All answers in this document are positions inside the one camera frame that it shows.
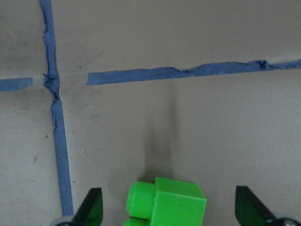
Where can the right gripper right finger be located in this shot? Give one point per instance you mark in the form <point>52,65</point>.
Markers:
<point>250,211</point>

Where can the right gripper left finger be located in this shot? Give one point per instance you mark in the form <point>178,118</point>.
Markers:
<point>90,212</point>

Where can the green toy block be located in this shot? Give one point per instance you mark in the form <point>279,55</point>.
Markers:
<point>166,202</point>

